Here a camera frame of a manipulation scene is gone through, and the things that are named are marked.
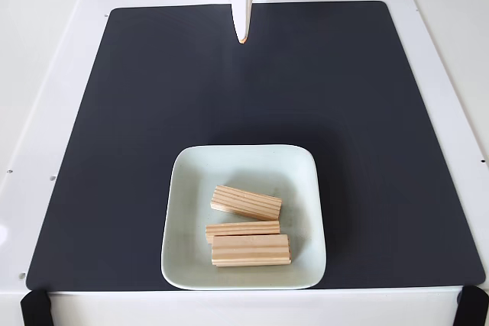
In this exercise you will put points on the pale green square plate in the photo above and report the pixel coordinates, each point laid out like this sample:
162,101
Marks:
191,173

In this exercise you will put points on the black table mat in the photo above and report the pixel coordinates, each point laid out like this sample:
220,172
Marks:
114,150

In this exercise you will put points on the black corner bracket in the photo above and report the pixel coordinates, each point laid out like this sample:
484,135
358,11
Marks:
36,308
473,307

